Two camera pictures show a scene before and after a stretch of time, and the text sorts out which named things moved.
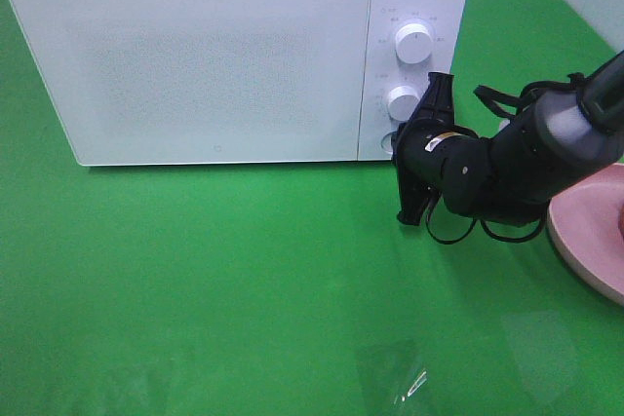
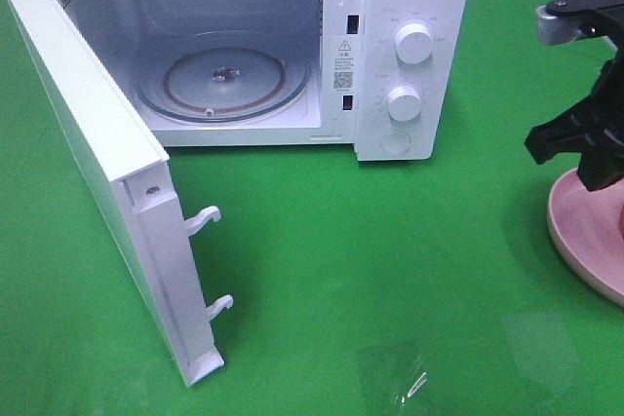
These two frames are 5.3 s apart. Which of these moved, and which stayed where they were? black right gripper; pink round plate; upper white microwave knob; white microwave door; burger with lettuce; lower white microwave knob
Moved: black right gripper; white microwave door
Stayed: burger with lettuce; pink round plate; lower white microwave knob; upper white microwave knob
